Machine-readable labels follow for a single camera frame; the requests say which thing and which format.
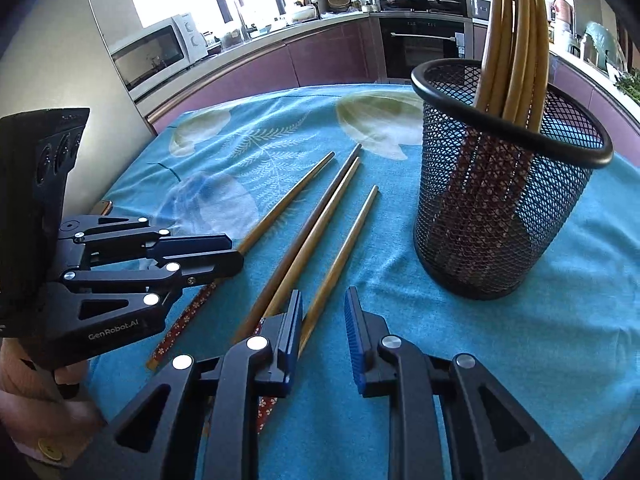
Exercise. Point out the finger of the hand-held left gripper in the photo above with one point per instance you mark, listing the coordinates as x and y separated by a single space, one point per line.
215 266
195 244

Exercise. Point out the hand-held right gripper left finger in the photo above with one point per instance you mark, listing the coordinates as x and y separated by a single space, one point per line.
296 340

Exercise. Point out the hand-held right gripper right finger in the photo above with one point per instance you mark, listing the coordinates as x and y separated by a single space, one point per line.
354 340

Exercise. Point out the single red-ended wooden chopstick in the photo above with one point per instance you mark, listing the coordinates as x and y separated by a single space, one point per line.
306 227
290 195
321 220
343 255

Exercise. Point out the black mesh utensil holder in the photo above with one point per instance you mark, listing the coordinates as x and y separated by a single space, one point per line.
500 240

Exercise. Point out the bundle of wooden chopsticks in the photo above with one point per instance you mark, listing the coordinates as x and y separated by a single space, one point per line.
540 60

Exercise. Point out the person's left forearm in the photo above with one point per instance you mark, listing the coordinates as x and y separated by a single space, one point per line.
35 440

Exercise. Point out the person's left hand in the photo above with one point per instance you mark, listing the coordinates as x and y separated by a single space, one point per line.
25 375

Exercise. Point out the blue floral tablecloth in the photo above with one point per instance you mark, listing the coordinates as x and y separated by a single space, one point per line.
500 360

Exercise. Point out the pink base cabinets with sink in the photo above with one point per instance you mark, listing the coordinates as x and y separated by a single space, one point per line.
260 70

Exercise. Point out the white microwave oven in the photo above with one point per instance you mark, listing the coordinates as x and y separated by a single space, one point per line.
155 55

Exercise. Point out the steel sink faucet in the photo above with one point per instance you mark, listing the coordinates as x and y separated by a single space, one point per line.
241 10

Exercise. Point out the white casserole pot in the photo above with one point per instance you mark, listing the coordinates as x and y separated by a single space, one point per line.
302 12

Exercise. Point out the woven basket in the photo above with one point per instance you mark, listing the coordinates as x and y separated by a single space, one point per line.
340 2

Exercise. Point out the black built-in oven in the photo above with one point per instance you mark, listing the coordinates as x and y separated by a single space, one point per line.
422 45

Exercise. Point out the pink base cabinets with peninsula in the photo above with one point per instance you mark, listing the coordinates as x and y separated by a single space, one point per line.
575 80

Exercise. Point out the bunch of green vegetables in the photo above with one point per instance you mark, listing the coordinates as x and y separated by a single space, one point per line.
630 85

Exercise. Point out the mint green food cover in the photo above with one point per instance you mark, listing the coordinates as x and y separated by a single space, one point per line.
602 42

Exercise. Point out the pink kettle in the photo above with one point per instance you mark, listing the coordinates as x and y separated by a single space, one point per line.
563 9

